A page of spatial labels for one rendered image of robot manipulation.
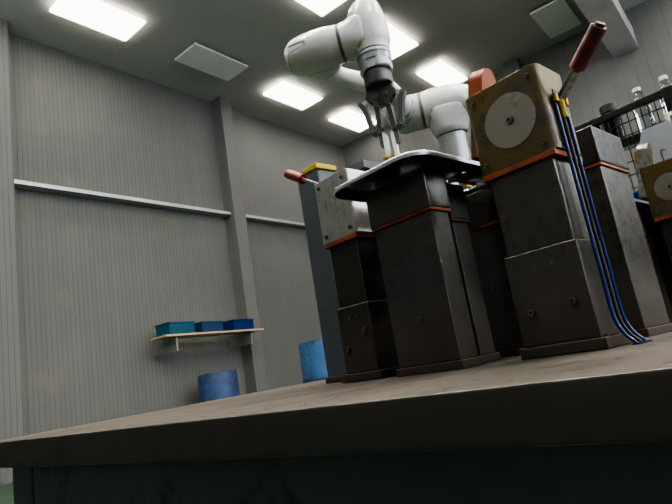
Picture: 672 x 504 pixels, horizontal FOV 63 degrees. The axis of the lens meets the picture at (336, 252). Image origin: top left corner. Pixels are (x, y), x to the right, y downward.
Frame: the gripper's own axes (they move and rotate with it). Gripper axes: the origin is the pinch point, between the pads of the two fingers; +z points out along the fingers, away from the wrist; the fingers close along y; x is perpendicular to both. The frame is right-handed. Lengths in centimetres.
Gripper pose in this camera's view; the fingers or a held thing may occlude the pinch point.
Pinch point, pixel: (391, 145)
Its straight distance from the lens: 143.1
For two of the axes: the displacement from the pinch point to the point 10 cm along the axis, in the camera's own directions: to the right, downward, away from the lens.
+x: 3.9, 1.3, 9.1
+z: 1.6, 9.7, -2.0
